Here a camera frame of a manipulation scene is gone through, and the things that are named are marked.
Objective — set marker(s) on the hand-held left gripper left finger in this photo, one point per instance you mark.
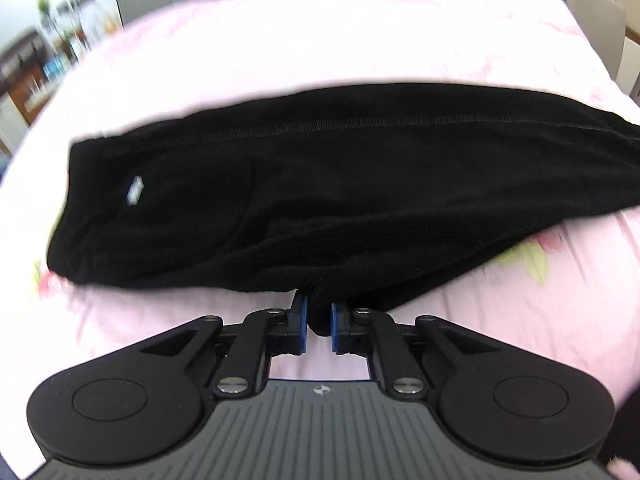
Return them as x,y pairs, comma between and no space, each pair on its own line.
300,321

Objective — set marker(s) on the black pants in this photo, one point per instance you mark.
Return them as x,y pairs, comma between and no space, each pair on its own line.
320,185

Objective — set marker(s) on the black wall socket strip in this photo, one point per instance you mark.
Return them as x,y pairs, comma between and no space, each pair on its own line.
75,4

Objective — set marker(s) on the brown wooden nightstand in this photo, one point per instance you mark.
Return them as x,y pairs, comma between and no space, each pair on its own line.
22,75

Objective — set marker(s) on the pink floral duvet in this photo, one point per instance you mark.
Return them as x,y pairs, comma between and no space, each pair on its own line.
310,40

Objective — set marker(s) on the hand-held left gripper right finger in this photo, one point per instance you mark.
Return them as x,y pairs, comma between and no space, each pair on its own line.
335,322

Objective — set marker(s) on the small green potted plant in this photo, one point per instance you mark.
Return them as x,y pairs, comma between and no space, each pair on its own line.
46,10

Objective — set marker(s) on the beige chair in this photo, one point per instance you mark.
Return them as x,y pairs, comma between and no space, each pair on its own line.
597,25

